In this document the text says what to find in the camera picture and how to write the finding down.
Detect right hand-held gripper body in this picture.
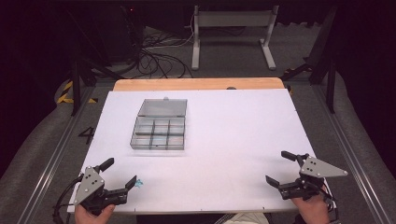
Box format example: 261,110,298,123
277,152,348,202

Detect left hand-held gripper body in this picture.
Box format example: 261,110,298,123
73,166,129,217

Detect clear plastic compartment box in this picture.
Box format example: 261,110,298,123
129,96,189,151

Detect person's left hand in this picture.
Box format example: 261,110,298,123
74,203,117,224

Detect person's right hand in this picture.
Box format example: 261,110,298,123
290,190,332,224

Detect person's light clothing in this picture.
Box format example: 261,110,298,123
214,212,268,224

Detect white table mat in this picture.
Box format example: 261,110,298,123
66,89,334,215

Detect yellow black floor tape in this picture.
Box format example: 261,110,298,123
56,79,99,105

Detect black tripod stand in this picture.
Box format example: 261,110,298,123
64,8,125,117

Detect black angled stand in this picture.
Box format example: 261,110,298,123
279,6,339,115

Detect black equipment box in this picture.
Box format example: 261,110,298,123
99,4,146,63

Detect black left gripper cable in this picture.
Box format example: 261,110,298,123
51,174,86,224

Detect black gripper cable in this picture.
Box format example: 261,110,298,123
320,186,340,222
51,174,86,224

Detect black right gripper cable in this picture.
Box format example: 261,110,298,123
320,186,340,222

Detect aluminium floor rail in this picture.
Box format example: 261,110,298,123
16,85,97,224
312,84,393,224

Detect bundle of black floor cables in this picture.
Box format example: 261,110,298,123
135,22,194,79

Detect white metal stand frame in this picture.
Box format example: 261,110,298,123
191,5,280,71

